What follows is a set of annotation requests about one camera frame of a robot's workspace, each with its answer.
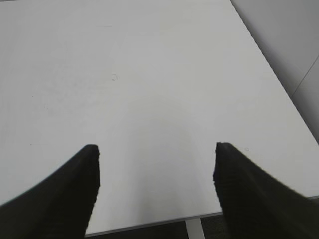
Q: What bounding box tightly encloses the white table leg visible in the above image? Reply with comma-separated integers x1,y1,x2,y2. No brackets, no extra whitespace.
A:
185,219,205,239

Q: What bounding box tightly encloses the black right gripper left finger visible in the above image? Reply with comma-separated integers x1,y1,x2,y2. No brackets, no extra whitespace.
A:
0,144,100,239

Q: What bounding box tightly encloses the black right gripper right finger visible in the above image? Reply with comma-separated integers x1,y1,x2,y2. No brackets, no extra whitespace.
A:
213,142,319,239

